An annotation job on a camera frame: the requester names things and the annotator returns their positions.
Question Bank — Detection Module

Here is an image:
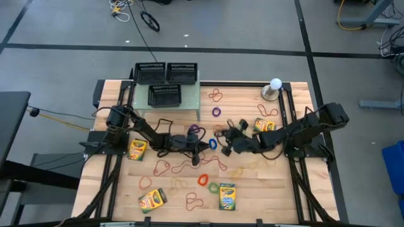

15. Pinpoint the white yellow cable bundle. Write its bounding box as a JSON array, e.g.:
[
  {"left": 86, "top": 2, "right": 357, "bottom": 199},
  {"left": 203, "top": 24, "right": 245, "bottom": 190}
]
[{"left": 109, "top": 0, "right": 133, "bottom": 23}]

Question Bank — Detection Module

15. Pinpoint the blue plastic bin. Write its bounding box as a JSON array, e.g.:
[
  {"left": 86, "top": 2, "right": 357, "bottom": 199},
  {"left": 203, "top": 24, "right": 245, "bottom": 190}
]
[{"left": 381, "top": 143, "right": 404, "bottom": 196}]

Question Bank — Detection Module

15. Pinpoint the black side desk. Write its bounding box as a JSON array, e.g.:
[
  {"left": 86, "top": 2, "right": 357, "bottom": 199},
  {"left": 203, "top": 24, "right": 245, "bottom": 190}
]
[{"left": 0, "top": 91, "right": 80, "bottom": 227}]

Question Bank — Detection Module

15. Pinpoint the black cable tangle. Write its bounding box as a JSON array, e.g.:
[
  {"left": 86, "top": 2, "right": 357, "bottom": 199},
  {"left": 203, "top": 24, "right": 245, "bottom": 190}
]
[{"left": 377, "top": 25, "right": 404, "bottom": 76}]

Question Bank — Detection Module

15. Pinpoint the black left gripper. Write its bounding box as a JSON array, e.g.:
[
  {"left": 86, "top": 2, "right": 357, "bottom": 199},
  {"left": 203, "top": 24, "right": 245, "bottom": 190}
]
[{"left": 172, "top": 131, "right": 211, "bottom": 166}]

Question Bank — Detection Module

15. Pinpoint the white bulb on metal stand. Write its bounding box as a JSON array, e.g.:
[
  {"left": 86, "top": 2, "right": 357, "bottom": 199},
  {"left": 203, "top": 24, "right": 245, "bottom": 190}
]
[{"left": 261, "top": 78, "right": 283, "bottom": 102}]

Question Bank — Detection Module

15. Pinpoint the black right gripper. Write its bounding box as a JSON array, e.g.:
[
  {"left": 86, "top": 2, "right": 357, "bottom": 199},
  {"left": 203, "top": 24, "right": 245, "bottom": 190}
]
[{"left": 219, "top": 119, "right": 257, "bottom": 157}]

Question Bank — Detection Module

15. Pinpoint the thin black cable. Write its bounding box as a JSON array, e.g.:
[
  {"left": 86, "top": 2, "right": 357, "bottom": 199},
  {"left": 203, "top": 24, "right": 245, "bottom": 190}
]
[{"left": 127, "top": 0, "right": 158, "bottom": 63}]

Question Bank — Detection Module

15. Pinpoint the grey desk leg frame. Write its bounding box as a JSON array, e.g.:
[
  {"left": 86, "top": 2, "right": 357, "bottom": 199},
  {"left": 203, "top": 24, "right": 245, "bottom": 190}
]
[{"left": 339, "top": 0, "right": 401, "bottom": 28}]

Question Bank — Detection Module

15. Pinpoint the yellow green crayon box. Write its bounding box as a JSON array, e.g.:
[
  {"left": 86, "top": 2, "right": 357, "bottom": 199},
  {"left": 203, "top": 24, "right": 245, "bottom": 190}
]
[{"left": 218, "top": 182, "right": 237, "bottom": 211}]

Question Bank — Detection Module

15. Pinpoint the black wheel ring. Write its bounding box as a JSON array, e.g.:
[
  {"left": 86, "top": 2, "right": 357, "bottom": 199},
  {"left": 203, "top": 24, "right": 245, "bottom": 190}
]
[{"left": 140, "top": 11, "right": 161, "bottom": 33}]

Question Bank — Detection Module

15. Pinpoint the black plastic mesh basket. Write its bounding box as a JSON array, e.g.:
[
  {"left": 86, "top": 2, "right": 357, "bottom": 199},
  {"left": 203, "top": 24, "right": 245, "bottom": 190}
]
[
  {"left": 133, "top": 62, "right": 167, "bottom": 86},
  {"left": 165, "top": 62, "right": 199, "bottom": 86},
  {"left": 147, "top": 83, "right": 182, "bottom": 109}
]

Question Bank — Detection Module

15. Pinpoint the green perforated metal shelf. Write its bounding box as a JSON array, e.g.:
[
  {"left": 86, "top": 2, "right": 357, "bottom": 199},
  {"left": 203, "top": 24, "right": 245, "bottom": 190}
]
[{"left": 132, "top": 69, "right": 201, "bottom": 122}]

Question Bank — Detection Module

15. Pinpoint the grey metal foot bar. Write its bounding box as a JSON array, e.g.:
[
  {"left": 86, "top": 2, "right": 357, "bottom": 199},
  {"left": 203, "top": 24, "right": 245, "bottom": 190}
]
[{"left": 359, "top": 98, "right": 404, "bottom": 112}]

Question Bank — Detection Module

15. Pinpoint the yellow power cable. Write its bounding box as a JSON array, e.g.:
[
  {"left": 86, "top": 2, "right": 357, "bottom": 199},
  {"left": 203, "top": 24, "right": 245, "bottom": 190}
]
[{"left": 336, "top": 0, "right": 367, "bottom": 32}]

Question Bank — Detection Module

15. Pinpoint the red rubber band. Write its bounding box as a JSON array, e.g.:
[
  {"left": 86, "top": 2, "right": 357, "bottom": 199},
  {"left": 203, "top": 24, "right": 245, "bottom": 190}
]
[
  {"left": 153, "top": 159, "right": 172, "bottom": 177},
  {"left": 185, "top": 192, "right": 205, "bottom": 212},
  {"left": 201, "top": 155, "right": 228, "bottom": 172},
  {"left": 256, "top": 103, "right": 279, "bottom": 118},
  {"left": 208, "top": 88, "right": 223, "bottom": 103},
  {"left": 170, "top": 160, "right": 201, "bottom": 175}
]

